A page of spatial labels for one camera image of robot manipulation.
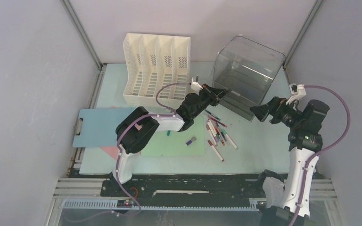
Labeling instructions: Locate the brown capped white marker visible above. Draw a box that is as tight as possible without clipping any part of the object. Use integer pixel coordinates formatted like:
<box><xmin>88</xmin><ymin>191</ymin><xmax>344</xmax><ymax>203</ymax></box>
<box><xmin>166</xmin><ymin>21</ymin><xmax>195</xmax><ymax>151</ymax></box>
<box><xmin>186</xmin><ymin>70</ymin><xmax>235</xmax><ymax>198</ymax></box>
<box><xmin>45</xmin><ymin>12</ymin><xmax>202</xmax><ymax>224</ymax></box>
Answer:
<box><xmin>206</xmin><ymin>124</ymin><xmax>217</xmax><ymax>146</ymax></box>

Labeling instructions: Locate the green tipped dark pen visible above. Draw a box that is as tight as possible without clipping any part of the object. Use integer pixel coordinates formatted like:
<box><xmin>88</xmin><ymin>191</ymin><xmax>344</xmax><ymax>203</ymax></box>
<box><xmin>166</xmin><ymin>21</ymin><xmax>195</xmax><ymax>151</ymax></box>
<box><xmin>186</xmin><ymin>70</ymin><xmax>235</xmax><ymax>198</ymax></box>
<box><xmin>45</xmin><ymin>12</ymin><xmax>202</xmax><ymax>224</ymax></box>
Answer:
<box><xmin>204</xmin><ymin>109</ymin><xmax>221</xmax><ymax>121</ymax></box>

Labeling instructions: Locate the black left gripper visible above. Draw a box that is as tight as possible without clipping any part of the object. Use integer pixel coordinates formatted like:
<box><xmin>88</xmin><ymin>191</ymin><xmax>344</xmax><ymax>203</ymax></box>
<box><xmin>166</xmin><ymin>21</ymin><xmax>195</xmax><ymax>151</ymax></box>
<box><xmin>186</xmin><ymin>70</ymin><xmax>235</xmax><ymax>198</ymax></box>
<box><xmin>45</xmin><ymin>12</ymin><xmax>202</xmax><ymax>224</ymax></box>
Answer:
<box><xmin>190</xmin><ymin>84</ymin><xmax>231</xmax><ymax>119</ymax></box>

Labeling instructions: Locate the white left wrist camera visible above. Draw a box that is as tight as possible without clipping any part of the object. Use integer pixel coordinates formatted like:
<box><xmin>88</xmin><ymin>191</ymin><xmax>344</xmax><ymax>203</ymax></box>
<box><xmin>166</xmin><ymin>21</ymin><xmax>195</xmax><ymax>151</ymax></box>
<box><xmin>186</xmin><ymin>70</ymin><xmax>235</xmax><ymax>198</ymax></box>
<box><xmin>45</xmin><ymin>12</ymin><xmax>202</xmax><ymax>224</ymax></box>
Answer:
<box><xmin>190</xmin><ymin>76</ymin><xmax>203</xmax><ymax>93</ymax></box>

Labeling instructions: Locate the blue clipboard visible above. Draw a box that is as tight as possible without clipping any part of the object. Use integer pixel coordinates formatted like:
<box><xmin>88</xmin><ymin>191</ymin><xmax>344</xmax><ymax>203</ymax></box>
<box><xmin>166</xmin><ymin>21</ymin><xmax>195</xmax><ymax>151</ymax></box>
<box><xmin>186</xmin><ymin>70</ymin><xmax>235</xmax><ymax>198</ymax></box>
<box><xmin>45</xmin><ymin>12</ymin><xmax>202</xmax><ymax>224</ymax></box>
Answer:
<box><xmin>72</xmin><ymin>107</ymin><xmax>136</xmax><ymax>148</ymax></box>

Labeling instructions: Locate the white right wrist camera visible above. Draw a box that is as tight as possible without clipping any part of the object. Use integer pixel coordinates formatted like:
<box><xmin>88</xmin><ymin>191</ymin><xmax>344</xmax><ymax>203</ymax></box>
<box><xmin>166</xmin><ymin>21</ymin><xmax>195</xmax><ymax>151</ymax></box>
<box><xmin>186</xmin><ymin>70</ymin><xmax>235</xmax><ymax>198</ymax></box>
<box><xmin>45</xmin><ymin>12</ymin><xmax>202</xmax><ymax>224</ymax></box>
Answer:
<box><xmin>286</xmin><ymin>83</ymin><xmax>306</xmax><ymax>105</ymax></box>

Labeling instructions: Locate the green clipboard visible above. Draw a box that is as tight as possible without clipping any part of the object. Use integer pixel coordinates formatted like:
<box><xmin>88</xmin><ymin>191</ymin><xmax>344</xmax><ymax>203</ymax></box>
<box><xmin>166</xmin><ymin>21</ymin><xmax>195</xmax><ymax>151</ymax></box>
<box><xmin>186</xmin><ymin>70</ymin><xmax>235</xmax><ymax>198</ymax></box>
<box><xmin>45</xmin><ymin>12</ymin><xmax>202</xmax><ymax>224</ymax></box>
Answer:
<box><xmin>141</xmin><ymin>116</ymin><xmax>206</xmax><ymax>157</ymax></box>

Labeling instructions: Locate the transparent grey drawer box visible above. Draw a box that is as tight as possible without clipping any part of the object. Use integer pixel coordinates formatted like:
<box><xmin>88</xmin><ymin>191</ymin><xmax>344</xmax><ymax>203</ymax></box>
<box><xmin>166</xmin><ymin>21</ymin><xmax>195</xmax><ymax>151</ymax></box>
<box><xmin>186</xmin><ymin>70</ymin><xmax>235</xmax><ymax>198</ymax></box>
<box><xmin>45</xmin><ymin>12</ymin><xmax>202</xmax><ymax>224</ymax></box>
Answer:
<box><xmin>212</xmin><ymin>35</ymin><xmax>286</xmax><ymax>121</ymax></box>

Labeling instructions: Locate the pink paper sheet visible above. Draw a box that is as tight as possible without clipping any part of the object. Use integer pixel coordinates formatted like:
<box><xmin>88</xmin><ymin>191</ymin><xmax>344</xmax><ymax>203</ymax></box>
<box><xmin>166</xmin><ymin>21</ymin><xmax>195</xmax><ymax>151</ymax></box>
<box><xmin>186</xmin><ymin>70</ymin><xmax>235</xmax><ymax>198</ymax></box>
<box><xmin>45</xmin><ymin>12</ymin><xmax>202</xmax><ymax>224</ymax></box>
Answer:
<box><xmin>100</xmin><ymin>146</ymin><xmax>119</xmax><ymax>160</ymax></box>

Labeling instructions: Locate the red capped white marker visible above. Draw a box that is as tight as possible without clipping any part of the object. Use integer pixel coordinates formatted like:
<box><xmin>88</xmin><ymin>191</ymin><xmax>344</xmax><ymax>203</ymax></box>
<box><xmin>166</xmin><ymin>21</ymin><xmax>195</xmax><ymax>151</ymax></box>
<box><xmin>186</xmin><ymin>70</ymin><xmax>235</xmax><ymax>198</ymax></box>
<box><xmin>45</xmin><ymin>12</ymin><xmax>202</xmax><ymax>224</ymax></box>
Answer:
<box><xmin>207</xmin><ymin>140</ymin><xmax>224</xmax><ymax>162</ymax></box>

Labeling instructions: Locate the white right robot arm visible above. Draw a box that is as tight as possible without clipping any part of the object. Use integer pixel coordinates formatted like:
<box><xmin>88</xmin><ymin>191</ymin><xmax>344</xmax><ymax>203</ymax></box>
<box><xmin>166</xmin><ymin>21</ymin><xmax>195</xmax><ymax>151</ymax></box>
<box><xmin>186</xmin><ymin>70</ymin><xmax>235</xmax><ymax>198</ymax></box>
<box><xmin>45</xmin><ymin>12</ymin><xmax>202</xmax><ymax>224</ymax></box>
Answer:
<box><xmin>250</xmin><ymin>97</ymin><xmax>329</xmax><ymax>226</ymax></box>

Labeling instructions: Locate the white file organizer rack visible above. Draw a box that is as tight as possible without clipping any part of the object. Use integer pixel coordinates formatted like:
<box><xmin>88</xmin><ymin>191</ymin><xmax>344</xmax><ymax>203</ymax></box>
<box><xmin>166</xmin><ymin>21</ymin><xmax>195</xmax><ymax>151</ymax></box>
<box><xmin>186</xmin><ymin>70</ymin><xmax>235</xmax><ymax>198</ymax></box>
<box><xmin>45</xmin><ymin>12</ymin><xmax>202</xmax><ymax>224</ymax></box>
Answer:
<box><xmin>123</xmin><ymin>33</ymin><xmax>191</xmax><ymax>109</ymax></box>

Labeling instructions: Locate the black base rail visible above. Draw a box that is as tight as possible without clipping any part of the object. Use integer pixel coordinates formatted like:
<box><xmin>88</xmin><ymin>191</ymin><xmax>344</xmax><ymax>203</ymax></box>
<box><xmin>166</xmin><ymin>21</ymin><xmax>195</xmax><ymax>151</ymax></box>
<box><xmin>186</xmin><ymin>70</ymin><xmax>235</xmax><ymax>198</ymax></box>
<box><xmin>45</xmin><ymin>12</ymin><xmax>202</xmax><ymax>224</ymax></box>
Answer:
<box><xmin>101</xmin><ymin>169</ymin><xmax>286</xmax><ymax>208</ymax></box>

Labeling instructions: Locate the green capped white marker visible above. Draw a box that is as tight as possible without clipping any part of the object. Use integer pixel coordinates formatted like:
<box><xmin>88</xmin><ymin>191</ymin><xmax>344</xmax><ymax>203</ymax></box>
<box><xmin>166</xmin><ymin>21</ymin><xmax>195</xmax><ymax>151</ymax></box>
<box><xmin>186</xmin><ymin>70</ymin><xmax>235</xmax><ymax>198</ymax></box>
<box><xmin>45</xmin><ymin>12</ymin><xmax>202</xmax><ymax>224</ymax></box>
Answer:
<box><xmin>222</xmin><ymin>129</ymin><xmax>238</xmax><ymax>149</ymax></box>

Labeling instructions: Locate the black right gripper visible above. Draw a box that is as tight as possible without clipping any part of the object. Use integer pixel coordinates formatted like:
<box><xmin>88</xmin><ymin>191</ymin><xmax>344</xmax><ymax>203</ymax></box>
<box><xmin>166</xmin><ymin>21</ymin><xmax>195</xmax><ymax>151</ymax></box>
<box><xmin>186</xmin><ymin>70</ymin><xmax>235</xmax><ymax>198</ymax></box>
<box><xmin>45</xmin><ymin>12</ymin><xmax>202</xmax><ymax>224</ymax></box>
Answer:
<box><xmin>249</xmin><ymin>96</ymin><xmax>304</xmax><ymax>129</ymax></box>

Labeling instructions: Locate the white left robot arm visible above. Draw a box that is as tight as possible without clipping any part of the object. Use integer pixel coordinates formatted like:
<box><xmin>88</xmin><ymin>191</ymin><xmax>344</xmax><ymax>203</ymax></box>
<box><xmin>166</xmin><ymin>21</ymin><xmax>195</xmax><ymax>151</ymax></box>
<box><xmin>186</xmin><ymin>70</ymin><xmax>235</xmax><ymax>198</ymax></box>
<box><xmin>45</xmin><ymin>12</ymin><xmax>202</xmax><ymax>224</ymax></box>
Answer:
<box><xmin>112</xmin><ymin>81</ymin><xmax>230</xmax><ymax>196</ymax></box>

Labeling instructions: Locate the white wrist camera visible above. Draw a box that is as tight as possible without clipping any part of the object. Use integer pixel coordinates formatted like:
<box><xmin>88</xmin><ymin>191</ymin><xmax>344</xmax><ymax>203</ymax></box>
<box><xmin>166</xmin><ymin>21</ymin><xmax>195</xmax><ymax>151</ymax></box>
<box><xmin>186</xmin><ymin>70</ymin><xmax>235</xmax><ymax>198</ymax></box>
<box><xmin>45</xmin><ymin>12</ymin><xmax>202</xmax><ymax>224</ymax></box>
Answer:
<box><xmin>190</xmin><ymin>76</ymin><xmax>203</xmax><ymax>93</ymax></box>
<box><xmin>286</xmin><ymin>83</ymin><xmax>306</xmax><ymax>105</ymax></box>

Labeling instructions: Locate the dark red pen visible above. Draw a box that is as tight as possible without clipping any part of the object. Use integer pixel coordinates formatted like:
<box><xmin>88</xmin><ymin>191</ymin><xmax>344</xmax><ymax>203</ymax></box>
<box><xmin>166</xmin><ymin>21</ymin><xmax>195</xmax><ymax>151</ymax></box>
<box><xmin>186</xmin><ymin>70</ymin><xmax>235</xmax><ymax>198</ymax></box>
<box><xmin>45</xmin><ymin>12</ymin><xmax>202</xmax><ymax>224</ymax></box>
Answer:
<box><xmin>208</xmin><ymin>116</ymin><xmax>228</xmax><ymax>128</ymax></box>

